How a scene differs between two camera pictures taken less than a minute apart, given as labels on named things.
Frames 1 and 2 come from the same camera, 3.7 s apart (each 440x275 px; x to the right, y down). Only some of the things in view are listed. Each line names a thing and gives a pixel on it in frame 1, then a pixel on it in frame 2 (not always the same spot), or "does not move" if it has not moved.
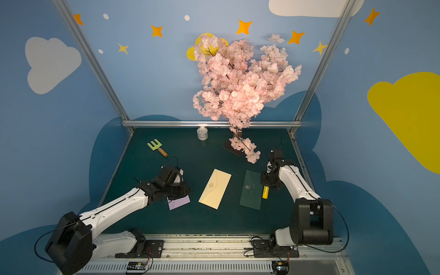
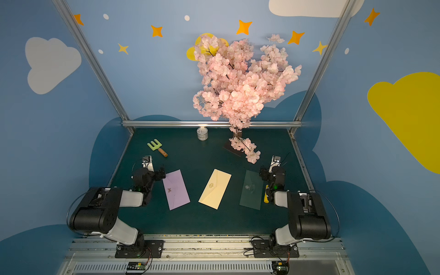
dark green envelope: [252, 189] does not move
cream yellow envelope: [215, 189] does not move
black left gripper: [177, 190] → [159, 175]
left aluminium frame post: [62, 5] does not move
